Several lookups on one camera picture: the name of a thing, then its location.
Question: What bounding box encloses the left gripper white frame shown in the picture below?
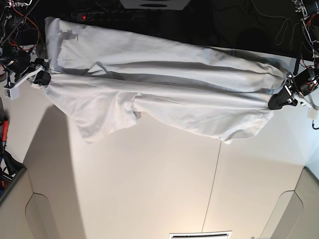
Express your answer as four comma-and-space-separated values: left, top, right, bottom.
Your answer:
268, 71, 319, 110

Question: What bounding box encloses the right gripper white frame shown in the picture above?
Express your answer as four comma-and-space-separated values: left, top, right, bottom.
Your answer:
4, 56, 51, 89

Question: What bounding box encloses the white t-shirt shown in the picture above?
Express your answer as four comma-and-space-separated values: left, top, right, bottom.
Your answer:
45, 17, 284, 143

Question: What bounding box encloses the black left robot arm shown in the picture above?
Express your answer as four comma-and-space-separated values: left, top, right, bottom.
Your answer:
268, 0, 319, 110

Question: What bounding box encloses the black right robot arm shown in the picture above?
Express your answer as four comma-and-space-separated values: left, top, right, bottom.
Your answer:
0, 0, 51, 90

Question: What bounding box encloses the black bag at left edge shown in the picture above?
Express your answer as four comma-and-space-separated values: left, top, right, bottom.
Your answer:
0, 150, 26, 181

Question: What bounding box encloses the white floor vent grille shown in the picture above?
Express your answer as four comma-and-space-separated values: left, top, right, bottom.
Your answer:
169, 231, 232, 239

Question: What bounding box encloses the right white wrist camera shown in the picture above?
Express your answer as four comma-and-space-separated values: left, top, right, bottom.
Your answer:
3, 86, 20, 100

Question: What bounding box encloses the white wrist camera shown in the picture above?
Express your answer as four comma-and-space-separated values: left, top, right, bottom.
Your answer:
307, 108, 319, 120
3, 86, 20, 100

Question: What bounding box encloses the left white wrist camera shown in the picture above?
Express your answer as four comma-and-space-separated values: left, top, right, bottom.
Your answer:
307, 108, 319, 120

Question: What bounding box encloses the red handled tool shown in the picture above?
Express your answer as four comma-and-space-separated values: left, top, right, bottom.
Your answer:
0, 116, 9, 154

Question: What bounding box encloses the white power strip red switch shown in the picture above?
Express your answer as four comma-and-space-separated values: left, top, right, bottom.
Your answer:
71, 10, 136, 22

